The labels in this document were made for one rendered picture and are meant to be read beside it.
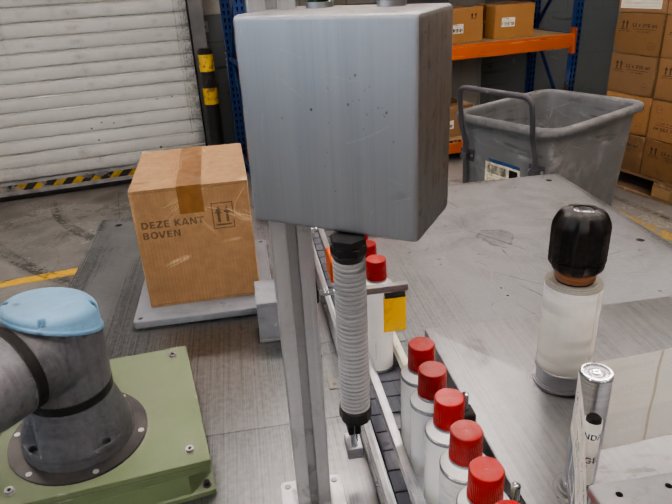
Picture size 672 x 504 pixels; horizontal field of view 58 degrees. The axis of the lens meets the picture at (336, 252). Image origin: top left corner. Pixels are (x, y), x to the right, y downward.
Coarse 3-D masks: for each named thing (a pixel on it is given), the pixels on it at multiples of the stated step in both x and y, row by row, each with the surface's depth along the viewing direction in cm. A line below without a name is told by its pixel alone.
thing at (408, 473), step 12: (324, 240) 134; (372, 360) 93; (372, 372) 90; (372, 384) 88; (384, 396) 85; (384, 408) 82; (384, 420) 81; (396, 432) 78; (396, 444) 76; (396, 456) 76; (408, 456) 74; (408, 468) 72; (408, 480) 71; (420, 492) 69
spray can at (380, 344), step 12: (372, 264) 95; (384, 264) 96; (372, 276) 96; (384, 276) 97; (372, 300) 97; (372, 312) 98; (372, 324) 99; (372, 336) 100; (384, 336) 100; (372, 348) 101; (384, 348) 101; (384, 360) 102; (384, 372) 103
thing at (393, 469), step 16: (320, 240) 154; (320, 256) 145; (400, 368) 104; (384, 384) 100; (400, 384) 100; (400, 400) 96; (400, 416) 93; (384, 432) 90; (400, 432) 90; (384, 448) 87; (400, 480) 81; (400, 496) 79
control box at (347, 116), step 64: (256, 64) 53; (320, 64) 50; (384, 64) 48; (448, 64) 53; (256, 128) 55; (320, 128) 52; (384, 128) 50; (448, 128) 56; (256, 192) 58; (320, 192) 55; (384, 192) 52
